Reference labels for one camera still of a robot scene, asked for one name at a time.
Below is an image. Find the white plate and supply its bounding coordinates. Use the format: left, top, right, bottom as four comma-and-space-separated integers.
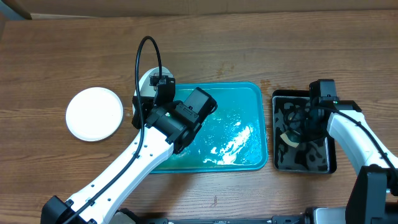
132, 67, 174, 115
65, 87, 124, 142

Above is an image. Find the yellow green sponge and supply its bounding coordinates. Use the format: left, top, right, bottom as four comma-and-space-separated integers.
280, 131, 300, 148

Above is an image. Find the white plate front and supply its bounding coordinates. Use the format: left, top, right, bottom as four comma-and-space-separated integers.
65, 87, 124, 142

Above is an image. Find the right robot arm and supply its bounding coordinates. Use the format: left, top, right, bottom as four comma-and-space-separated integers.
282, 79, 397, 224

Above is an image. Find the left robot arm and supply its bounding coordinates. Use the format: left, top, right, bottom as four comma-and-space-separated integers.
40, 76, 217, 223

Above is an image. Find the black water tray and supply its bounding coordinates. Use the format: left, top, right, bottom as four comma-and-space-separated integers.
272, 90, 337, 174

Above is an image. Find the teal plastic tray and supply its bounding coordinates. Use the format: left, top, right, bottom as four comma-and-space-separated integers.
153, 82, 268, 174

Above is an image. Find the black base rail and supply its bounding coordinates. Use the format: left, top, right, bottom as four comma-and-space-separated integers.
110, 207, 346, 224

